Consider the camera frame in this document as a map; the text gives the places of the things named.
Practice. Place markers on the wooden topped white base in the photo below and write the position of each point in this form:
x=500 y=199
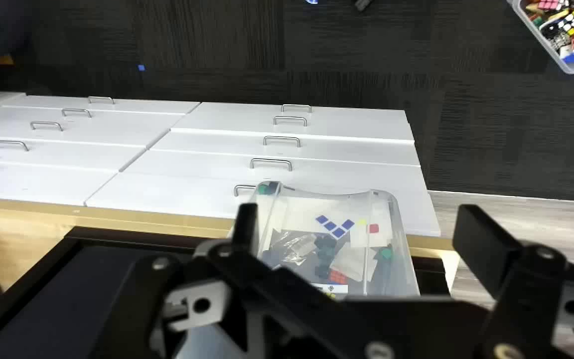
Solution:
x=28 y=231

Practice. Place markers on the black shelf unit white doors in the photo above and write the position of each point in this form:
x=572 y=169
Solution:
x=68 y=285

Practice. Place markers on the clear bin of colourful toys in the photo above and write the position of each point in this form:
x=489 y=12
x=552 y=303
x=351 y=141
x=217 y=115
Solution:
x=552 y=22

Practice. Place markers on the clear plastic storage bin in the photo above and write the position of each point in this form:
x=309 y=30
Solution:
x=373 y=271

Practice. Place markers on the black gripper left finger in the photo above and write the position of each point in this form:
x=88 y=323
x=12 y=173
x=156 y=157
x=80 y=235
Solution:
x=233 y=299

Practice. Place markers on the small green block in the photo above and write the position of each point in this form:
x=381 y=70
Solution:
x=385 y=253

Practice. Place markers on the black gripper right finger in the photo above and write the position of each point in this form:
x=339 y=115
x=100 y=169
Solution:
x=538 y=299

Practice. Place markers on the white drawer cabinet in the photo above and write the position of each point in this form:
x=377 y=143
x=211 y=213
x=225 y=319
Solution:
x=188 y=171

